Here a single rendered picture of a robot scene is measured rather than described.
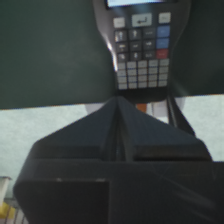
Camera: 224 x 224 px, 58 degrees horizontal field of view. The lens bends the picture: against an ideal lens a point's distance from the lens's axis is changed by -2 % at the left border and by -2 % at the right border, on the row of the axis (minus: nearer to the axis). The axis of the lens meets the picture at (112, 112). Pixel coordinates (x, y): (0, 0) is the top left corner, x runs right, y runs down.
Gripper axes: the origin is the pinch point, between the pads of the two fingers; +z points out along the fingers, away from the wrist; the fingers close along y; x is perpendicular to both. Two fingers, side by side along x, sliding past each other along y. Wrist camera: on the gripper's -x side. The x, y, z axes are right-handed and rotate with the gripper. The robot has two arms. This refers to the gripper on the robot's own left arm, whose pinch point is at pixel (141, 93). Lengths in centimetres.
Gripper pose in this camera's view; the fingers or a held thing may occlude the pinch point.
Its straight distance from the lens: 28.4
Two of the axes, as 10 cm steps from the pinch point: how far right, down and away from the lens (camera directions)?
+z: -0.5, -9.8, 1.8
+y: -9.9, 0.7, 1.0
